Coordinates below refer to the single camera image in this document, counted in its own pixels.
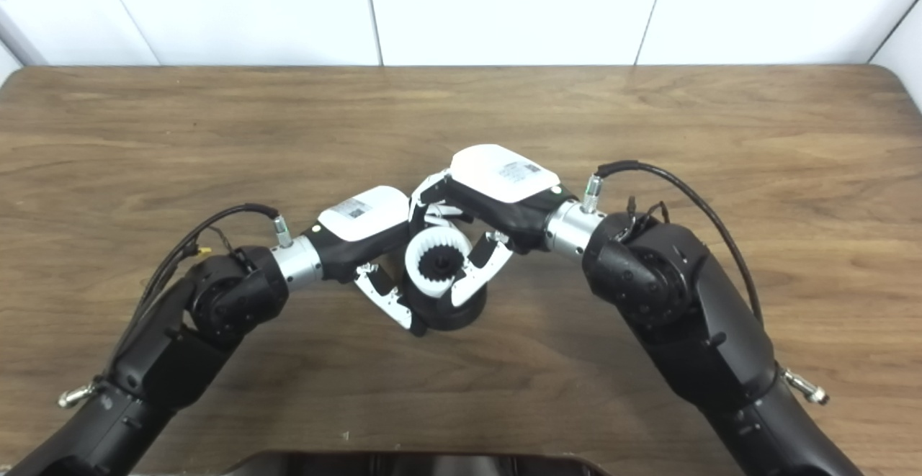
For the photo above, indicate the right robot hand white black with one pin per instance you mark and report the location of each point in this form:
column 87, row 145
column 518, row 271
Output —
column 504, row 177

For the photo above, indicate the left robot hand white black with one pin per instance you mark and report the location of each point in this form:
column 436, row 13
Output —
column 364, row 217

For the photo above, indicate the round black stepped part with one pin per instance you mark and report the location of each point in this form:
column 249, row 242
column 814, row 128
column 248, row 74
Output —
column 446, row 317

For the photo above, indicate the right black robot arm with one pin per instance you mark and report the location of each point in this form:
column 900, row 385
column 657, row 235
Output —
column 691, row 310

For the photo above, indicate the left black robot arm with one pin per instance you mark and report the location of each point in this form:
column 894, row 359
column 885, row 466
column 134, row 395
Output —
column 180, row 339

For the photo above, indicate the dark robot torso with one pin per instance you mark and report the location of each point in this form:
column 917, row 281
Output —
column 418, row 465

